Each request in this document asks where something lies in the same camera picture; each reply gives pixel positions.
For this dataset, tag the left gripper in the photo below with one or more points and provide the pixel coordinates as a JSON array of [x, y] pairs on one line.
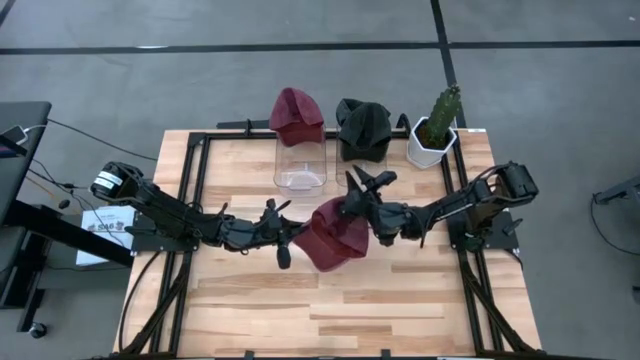
[[264, 231]]

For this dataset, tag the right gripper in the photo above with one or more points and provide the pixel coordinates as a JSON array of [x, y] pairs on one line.
[[387, 220]]

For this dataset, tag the black baseball cap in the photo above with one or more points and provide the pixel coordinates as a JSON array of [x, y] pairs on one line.
[[362, 154], [365, 122]]

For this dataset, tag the maroon baseball cap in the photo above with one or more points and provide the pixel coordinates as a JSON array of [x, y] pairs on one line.
[[330, 240], [295, 115]]

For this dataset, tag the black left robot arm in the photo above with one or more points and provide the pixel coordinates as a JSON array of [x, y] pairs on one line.
[[160, 212]]

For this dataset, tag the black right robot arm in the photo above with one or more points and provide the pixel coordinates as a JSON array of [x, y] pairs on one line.
[[460, 210]]

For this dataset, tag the white hexagonal plant pot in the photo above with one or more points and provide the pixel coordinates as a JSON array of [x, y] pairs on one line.
[[422, 155]]

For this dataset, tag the green cactus plant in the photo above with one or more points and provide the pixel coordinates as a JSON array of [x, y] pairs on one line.
[[442, 115]]

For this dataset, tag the black table clamp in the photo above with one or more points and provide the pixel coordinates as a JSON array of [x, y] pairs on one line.
[[249, 355], [386, 355]]

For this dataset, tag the white printed paper sheet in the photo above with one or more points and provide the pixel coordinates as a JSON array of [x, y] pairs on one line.
[[105, 215]]

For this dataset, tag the small black round object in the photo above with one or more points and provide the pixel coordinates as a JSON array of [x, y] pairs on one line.
[[64, 204]]

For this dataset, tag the black caster wheel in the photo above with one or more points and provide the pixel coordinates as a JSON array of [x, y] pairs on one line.
[[38, 330]]

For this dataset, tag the black side table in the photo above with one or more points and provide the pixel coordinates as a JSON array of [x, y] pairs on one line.
[[15, 170]]

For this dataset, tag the smartphone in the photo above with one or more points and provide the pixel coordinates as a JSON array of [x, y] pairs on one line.
[[12, 135]]

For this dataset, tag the black metal table frame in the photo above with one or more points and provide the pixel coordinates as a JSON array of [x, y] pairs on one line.
[[240, 135]]

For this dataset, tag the black edge bracket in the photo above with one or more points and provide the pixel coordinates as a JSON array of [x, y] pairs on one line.
[[235, 124]]

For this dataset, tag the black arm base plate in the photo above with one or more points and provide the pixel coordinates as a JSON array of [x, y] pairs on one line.
[[150, 242], [507, 240]]

